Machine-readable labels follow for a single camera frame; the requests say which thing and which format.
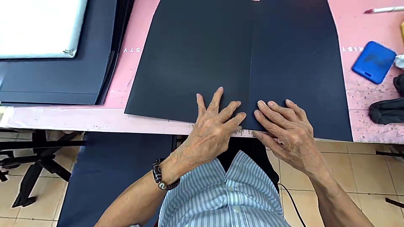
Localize person's left hand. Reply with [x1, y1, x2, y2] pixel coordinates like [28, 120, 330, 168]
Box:
[160, 87, 247, 185]

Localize person's right hand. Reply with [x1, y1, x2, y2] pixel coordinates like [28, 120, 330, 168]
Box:
[252, 99, 332, 182]

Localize large dark cardboard sheet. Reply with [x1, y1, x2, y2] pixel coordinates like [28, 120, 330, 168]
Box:
[124, 0, 353, 142]

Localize person's left forearm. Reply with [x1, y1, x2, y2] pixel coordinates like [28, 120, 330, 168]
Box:
[94, 153, 181, 227]

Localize person's right forearm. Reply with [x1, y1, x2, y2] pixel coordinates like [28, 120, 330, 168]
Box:
[308, 169, 375, 227]

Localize person's legs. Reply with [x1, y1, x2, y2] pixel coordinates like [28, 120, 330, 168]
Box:
[217, 136, 281, 193]

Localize person's body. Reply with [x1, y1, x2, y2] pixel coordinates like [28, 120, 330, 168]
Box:
[157, 150, 291, 227]

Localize black fabric bundle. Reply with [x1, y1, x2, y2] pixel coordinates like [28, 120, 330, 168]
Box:
[369, 97, 404, 125]

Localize blue plastic card holder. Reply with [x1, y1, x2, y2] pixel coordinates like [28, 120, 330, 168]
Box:
[352, 41, 397, 85]

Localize small black rounded object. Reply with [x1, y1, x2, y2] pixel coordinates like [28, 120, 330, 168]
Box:
[393, 74, 404, 98]

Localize dark blue board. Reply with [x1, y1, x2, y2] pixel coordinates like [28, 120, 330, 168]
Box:
[57, 132, 187, 227]

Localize pink printed table cover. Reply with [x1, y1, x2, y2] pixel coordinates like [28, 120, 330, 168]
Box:
[0, 0, 404, 145]

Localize stack of dark cardboard sheets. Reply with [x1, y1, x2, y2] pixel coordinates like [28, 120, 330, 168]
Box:
[0, 0, 136, 106]

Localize white pen with red tip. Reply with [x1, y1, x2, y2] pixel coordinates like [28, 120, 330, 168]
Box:
[364, 7, 404, 14]

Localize black chair base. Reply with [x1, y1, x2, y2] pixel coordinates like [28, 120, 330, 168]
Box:
[0, 130, 86, 208]

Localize white wrapped package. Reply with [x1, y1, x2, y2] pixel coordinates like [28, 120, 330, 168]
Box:
[0, 0, 88, 59]

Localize thin black cable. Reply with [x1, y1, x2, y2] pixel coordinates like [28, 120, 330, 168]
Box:
[278, 183, 307, 227]

